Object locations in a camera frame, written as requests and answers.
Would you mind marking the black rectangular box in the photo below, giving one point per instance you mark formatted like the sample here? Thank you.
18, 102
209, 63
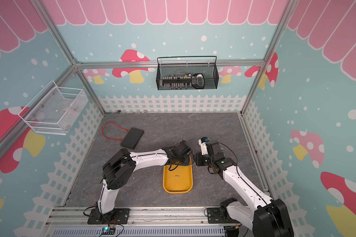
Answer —
132, 138

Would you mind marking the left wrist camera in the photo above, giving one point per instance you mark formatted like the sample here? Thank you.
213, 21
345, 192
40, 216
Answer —
184, 146

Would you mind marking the black wire wall basket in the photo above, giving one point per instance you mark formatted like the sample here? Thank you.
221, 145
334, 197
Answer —
174, 73

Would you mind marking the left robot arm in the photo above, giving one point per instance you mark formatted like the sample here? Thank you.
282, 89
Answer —
118, 170

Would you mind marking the white wire wall basket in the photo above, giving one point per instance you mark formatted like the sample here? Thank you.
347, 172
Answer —
54, 109

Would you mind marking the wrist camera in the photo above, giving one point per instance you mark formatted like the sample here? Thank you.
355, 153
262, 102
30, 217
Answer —
202, 142
184, 146

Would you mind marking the green circuit board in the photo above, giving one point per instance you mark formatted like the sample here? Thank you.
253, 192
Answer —
108, 231

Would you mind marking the yellow plastic storage box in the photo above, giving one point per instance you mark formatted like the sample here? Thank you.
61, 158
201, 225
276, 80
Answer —
181, 185

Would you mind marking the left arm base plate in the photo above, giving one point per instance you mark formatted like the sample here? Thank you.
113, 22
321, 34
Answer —
116, 216

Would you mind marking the aluminium front rail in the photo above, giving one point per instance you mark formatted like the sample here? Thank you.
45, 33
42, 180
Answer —
139, 216

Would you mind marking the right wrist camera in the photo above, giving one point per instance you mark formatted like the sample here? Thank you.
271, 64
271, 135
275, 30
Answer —
202, 142

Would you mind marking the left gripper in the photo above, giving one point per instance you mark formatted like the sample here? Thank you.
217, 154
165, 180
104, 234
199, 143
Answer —
186, 161

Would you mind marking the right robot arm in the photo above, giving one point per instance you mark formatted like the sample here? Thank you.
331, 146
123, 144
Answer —
262, 215

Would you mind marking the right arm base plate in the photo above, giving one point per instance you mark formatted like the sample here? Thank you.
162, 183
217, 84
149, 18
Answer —
217, 215

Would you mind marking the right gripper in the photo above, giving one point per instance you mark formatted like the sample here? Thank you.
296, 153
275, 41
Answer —
198, 160

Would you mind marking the black item in basket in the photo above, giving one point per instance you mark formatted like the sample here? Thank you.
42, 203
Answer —
197, 81

